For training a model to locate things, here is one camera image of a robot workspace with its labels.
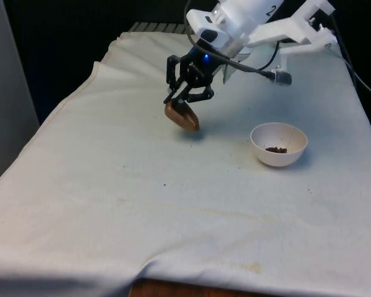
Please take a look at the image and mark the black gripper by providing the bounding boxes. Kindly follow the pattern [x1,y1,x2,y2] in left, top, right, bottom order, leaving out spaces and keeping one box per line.
[163,39,229,105]

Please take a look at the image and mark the coffee beans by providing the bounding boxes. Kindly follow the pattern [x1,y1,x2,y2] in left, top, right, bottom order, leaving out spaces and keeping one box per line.
[264,145,289,155]

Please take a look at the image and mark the white bowl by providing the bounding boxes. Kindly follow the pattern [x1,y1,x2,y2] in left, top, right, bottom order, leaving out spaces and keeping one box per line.
[250,122,308,168]

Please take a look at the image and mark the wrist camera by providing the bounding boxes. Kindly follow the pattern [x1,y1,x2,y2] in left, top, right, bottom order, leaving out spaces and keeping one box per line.
[185,6,236,48]

